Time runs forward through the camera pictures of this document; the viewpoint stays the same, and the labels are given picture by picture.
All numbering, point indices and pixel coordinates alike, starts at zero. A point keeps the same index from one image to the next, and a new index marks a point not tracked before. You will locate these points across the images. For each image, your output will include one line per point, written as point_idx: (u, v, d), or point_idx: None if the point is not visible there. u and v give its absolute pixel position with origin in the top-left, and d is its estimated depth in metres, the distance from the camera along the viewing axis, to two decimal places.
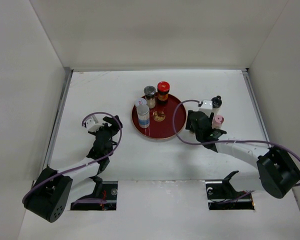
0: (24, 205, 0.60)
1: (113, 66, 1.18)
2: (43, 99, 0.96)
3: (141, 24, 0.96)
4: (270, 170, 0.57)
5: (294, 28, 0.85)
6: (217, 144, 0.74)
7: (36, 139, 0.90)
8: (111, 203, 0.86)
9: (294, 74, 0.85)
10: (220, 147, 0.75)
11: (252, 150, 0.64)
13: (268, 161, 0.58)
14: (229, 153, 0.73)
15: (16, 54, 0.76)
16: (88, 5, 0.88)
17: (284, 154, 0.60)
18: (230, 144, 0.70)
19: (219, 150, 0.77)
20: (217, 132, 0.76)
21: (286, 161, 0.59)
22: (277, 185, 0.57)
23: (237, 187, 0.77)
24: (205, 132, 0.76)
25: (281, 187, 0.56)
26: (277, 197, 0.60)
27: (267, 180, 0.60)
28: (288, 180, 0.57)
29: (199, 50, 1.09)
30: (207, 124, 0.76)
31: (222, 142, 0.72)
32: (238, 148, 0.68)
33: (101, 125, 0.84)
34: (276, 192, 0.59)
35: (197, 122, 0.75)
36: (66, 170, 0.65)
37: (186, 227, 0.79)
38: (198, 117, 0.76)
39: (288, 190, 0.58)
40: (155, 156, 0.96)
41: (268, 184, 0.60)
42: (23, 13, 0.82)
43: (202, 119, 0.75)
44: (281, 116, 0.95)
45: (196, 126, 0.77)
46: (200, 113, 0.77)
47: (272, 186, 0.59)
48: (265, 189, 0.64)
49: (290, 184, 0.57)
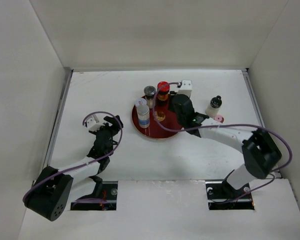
0: (25, 203, 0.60)
1: (112, 66, 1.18)
2: (43, 99, 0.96)
3: (141, 24, 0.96)
4: (253, 153, 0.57)
5: (294, 27, 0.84)
6: (200, 130, 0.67)
7: (37, 139, 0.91)
8: (111, 204, 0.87)
9: (294, 73, 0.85)
10: (204, 133, 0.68)
11: (236, 134, 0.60)
13: (251, 144, 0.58)
14: (212, 138, 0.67)
15: (16, 55, 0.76)
16: (88, 5, 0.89)
17: (267, 137, 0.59)
18: (214, 130, 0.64)
19: (202, 136, 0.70)
20: (199, 117, 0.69)
21: (269, 143, 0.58)
22: (260, 167, 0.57)
23: (235, 184, 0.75)
24: (188, 117, 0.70)
25: (264, 168, 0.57)
26: (260, 178, 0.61)
27: (250, 162, 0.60)
28: (270, 161, 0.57)
29: (199, 50, 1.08)
30: (191, 109, 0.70)
31: (205, 127, 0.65)
32: (222, 134, 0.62)
33: (101, 125, 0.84)
34: (260, 174, 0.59)
35: (181, 107, 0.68)
36: (67, 169, 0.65)
37: (185, 227, 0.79)
38: (182, 102, 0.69)
39: (270, 171, 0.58)
40: (155, 156, 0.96)
41: (252, 167, 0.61)
42: (23, 14, 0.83)
43: (187, 104, 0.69)
44: (281, 116, 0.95)
45: (179, 111, 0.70)
46: (183, 97, 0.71)
47: (255, 168, 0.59)
48: (249, 171, 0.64)
49: (273, 165, 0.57)
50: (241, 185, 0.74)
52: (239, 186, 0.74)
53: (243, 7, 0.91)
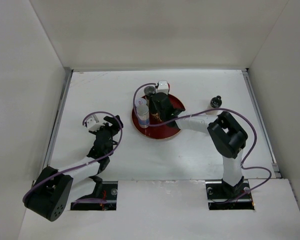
0: (25, 203, 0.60)
1: (112, 67, 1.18)
2: (43, 99, 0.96)
3: (141, 24, 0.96)
4: (219, 134, 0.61)
5: (295, 27, 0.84)
6: (177, 121, 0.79)
7: (37, 138, 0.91)
8: (111, 204, 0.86)
9: (294, 73, 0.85)
10: (181, 124, 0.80)
11: (204, 120, 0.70)
13: (216, 125, 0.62)
14: (188, 128, 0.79)
15: (16, 54, 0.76)
16: (88, 5, 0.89)
17: (231, 119, 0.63)
18: (187, 119, 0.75)
19: (181, 127, 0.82)
20: (177, 111, 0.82)
21: (234, 124, 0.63)
22: (229, 147, 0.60)
23: (229, 180, 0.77)
24: (167, 112, 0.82)
25: (231, 148, 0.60)
26: (230, 157, 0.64)
27: (218, 144, 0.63)
28: (237, 141, 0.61)
29: (198, 50, 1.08)
30: (169, 105, 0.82)
31: (181, 118, 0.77)
32: (194, 121, 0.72)
33: (101, 125, 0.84)
34: (228, 154, 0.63)
35: (160, 103, 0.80)
36: (67, 169, 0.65)
37: (185, 227, 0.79)
38: (160, 98, 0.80)
39: (238, 150, 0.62)
40: (155, 155, 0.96)
41: (220, 148, 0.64)
42: (23, 13, 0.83)
43: (165, 100, 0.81)
44: (281, 116, 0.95)
45: (159, 107, 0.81)
46: (161, 94, 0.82)
47: (223, 148, 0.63)
48: (220, 152, 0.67)
49: (239, 144, 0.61)
50: (235, 179, 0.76)
52: (232, 180, 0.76)
53: (244, 7, 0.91)
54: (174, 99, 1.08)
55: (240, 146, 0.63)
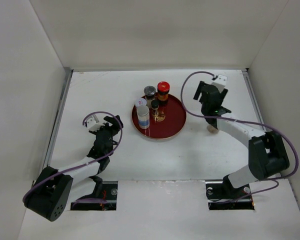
0: (25, 203, 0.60)
1: (113, 66, 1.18)
2: (43, 99, 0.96)
3: (141, 24, 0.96)
4: (258, 150, 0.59)
5: (295, 27, 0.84)
6: (218, 120, 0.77)
7: (37, 139, 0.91)
8: (111, 204, 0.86)
9: (294, 74, 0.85)
10: (221, 125, 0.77)
11: (248, 130, 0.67)
13: (260, 141, 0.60)
14: (228, 131, 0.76)
15: (16, 54, 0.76)
16: (87, 5, 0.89)
17: (279, 142, 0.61)
18: (230, 123, 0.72)
19: (219, 128, 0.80)
20: (222, 110, 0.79)
21: (279, 148, 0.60)
22: (262, 166, 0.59)
23: (235, 182, 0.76)
24: (210, 107, 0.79)
25: (264, 168, 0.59)
26: (258, 179, 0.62)
27: (253, 160, 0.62)
28: (274, 164, 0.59)
29: (199, 50, 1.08)
30: (216, 101, 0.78)
31: (223, 119, 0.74)
32: (236, 127, 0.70)
33: (101, 125, 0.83)
34: (258, 175, 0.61)
35: (208, 96, 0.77)
36: (67, 169, 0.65)
37: (185, 227, 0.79)
38: (210, 91, 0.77)
39: (270, 175, 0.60)
40: (155, 156, 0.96)
41: (252, 165, 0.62)
42: (23, 13, 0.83)
43: (214, 95, 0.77)
44: (281, 116, 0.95)
45: (205, 99, 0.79)
46: (213, 87, 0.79)
47: (256, 166, 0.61)
48: (250, 171, 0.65)
49: (275, 170, 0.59)
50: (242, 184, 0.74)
52: (240, 185, 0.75)
53: (244, 7, 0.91)
54: (176, 102, 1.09)
55: (275, 173, 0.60)
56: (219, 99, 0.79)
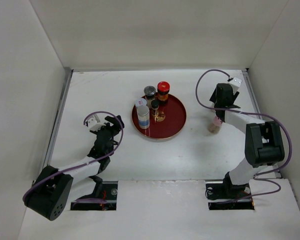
0: (24, 203, 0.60)
1: (113, 67, 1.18)
2: (43, 98, 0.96)
3: (141, 24, 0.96)
4: (253, 134, 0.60)
5: (295, 27, 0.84)
6: (226, 112, 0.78)
7: (37, 138, 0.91)
8: (111, 204, 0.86)
9: (294, 73, 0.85)
10: (228, 117, 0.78)
11: (250, 119, 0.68)
13: (257, 127, 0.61)
14: (233, 124, 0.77)
15: (16, 55, 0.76)
16: (87, 5, 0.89)
17: (277, 131, 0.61)
18: (235, 113, 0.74)
19: (226, 121, 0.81)
20: (232, 105, 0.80)
21: (275, 137, 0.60)
22: (255, 150, 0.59)
23: (234, 179, 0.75)
24: (222, 102, 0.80)
25: (257, 152, 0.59)
26: (252, 165, 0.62)
27: (248, 146, 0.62)
28: (267, 151, 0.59)
29: (199, 50, 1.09)
30: (228, 97, 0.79)
31: (230, 111, 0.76)
32: (239, 117, 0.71)
33: (102, 125, 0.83)
34: (251, 160, 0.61)
35: (221, 91, 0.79)
36: (67, 169, 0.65)
37: (185, 227, 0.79)
38: (224, 87, 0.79)
39: (262, 161, 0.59)
40: (155, 155, 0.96)
41: (248, 150, 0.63)
42: (24, 13, 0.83)
43: (227, 91, 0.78)
44: (281, 116, 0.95)
45: (218, 94, 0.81)
46: (227, 84, 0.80)
47: (250, 151, 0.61)
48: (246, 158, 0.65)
49: (268, 157, 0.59)
50: (241, 181, 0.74)
52: (239, 182, 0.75)
53: (244, 7, 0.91)
54: (176, 102, 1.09)
55: (269, 161, 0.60)
56: (232, 96, 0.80)
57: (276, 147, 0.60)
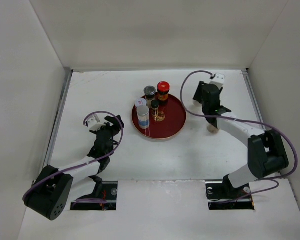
0: (25, 202, 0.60)
1: (113, 66, 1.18)
2: (43, 98, 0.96)
3: (141, 24, 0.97)
4: (258, 149, 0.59)
5: (294, 27, 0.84)
6: (218, 119, 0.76)
7: (37, 139, 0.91)
8: (111, 204, 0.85)
9: (294, 73, 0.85)
10: (221, 124, 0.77)
11: (248, 129, 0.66)
13: (259, 140, 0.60)
14: (228, 131, 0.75)
15: (16, 55, 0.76)
16: (87, 5, 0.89)
17: (278, 140, 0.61)
18: (230, 122, 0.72)
19: (219, 127, 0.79)
20: (222, 109, 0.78)
21: (278, 147, 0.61)
22: (262, 165, 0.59)
23: (235, 182, 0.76)
24: (211, 107, 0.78)
25: (264, 167, 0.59)
26: (258, 178, 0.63)
27: (253, 159, 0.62)
28: (273, 163, 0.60)
29: (199, 50, 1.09)
30: (217, 100, 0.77)
31: (223, 119, 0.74)
32: (235, 126, 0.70)
33: (102, 125, 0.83)
34: (258, 173, 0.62)
35: (208, 95, 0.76)
36: (67, 169, 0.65)
37: (185, 226, 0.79)
38: (211, 91, 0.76)
39: (270, 173, 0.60)
40: (155, 155, 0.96)
41: (252, 164, 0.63)
42: (24, 13, 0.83)
43: (214, 94, 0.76)
44: (281, 116, 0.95)
45: (206, 98, 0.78)
46: (214, 87, 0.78)
47: (255, 165, 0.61)
48: (250, 169, 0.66)
49: (275, 168, 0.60)
50: (241, 183, 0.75)
52: (240, 184, 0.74)
53: (243, 7, 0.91)
54: (176, 102, 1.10)
55: (275, 171, 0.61)
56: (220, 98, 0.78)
57: (280, 157, 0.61)
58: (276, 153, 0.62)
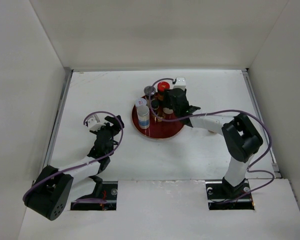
0: (25, 202, 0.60)
1: (113, 66, 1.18)
2: (43, 99, 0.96)
3: (141, 24, 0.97)
4: (232, 135, 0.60)
5: (295, 27, 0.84)
6: (191, 119, 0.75)
7: (37, 139, 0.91)
8: (111, 204, 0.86)
9: (294, 73, 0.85)
10: (195, 122, 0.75)
11: (220, 119, 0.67)
13: (231, 127, 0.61)
14: (203, 127, 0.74)
15: (16, 55, 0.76)
16: (88, 5, 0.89)
17: (248, 122, 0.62)
18: (202, 117, 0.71)
19: (194, 126, 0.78)
20: (192, 108, 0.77)
21: (249, 128, 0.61)
22: (240, 149, 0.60)
23: (232, 181, 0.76)
24: (182, 108, 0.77)
25: (243, 150, 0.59)
26: (242, 161, 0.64)
27: (231, 145, 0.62)
28: (250, 144, 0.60)
29: (198, 50, 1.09)
30: (185, 101, 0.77)
31: (195, 116, 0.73)
32: (207, 120, 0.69)
33: (102, 125, 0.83)
34: (240, 157, 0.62)
35: (176, 99, 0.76)
36: (67, 169, 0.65)
37: (185, 226, 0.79)
38: (176, 94, 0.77)
39: (250, 154, 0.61)
40: (155, 155, 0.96)
41: (233, 150, 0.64)
42: (24, 13, 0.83)
43: (181, 96, 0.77)
44: (281, 116, 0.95)
45: (174, 103, 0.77)
46: (178, 90, 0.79)
47: (235, 150, 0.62)
48: (233, 156, 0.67)
49: (253, 149, 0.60)
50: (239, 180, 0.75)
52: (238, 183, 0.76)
53: (244, 7, 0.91)
54: None
55: (254, 151, 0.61)
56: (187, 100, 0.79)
57: (254, 136, 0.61)
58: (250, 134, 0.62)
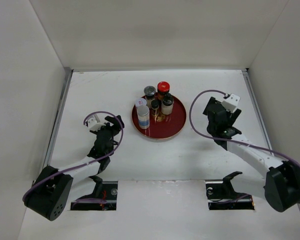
0: (24, 203, 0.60)
1: (112, 66, 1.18)
2: (43, 99, 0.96)
3: (141, 24, 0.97)
4: (277, 184, 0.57)
5: (295, 27, 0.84)
6: (229, 143, 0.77)
7: (37, 139, 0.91)
8: (111, 204, 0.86)
9: (294, 74, 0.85)
10: (232, 147, 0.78)
11: (264, 159, 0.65)
13: (278, 175, 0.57)
14: (239, 154, 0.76)
15: (16, 55, 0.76)
16: (87, 5, 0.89)
17: (297, 172, 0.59)
18: (243, 147, 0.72)
19: (229, 149, 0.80)
20: (231, 130, 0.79)
21: (297, 178, 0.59)
22: (282, 200, 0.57)
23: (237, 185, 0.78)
24: (218, 126, 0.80)
25: (284, 202, 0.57)
26: (278, 210, 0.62)
27: (271, 192, 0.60)
28: (292, 197, 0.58)
29: (198, 50, 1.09)
30: (223, 120, 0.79)
31: (235, 142, 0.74)
32: (249, 153, 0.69)
33: (102, 125, 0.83)
34: (277, 206, 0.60)
35: (214, 116, 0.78)
36: (67, 169, 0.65)
37: (185, 226, 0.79)
38: (216, 111, 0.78)
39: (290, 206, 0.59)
40: (155, 155, 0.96)
41: (271, 195, 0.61)
42: (24, 14, 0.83)
43: (221, 114, 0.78)
44: (281, 116, 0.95)
45: (212, 117, 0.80)
46: (220, 107, 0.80)
47: (275, 198, 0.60)
48: (267, 200, 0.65)
49: (294, 201, 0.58)
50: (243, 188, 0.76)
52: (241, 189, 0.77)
53: (244, 7, 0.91)
54: (176, 102, 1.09)
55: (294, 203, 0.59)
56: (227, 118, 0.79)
57: (299, 188, 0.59)
58: (294, 185, 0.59)
